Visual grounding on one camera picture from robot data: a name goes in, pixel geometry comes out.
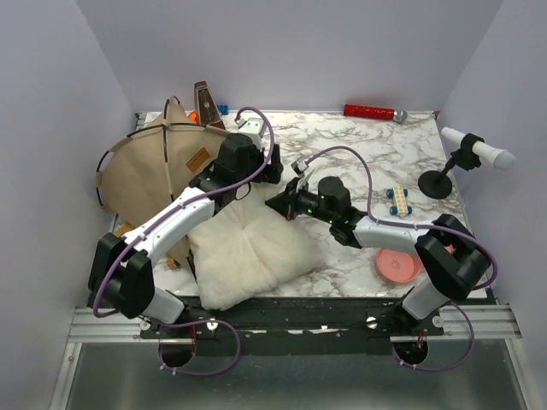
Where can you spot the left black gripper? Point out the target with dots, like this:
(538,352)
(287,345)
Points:
(271,172)

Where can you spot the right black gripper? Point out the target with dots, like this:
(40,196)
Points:
(285,202)

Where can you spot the white fluffy pillow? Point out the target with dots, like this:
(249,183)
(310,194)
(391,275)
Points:
(248,249)

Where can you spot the tan pet tent fabric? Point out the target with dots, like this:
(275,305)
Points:
(158,171)

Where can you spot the wooden stand frame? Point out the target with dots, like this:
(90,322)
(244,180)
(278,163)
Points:
(122,229)

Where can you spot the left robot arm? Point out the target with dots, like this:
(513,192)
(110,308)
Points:
(122,269)

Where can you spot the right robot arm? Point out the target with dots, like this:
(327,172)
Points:
(453,260)

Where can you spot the pink cat-ear pet bowl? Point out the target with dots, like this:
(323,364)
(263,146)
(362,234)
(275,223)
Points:
(397,267)

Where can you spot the blue small toy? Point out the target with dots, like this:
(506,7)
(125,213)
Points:
(223,109)

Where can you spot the brown wooden metronome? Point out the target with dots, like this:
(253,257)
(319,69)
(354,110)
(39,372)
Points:
(207,110)

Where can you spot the orange plastic cup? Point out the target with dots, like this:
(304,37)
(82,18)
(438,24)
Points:
(193,116)

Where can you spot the wooden toy car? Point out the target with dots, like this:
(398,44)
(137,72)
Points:
(399,206)

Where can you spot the red glitter toy microphone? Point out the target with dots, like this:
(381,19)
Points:
(397,115)

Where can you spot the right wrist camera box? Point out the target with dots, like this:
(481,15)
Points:
(301,169)

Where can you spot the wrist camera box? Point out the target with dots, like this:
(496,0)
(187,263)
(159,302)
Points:
(301,169)
(253,127)

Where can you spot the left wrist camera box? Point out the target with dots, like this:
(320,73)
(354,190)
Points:
(253,127)

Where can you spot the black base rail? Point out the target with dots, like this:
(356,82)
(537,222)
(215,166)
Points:
(279,326)

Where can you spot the white microphone on mount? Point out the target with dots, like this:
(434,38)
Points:
(472,150)

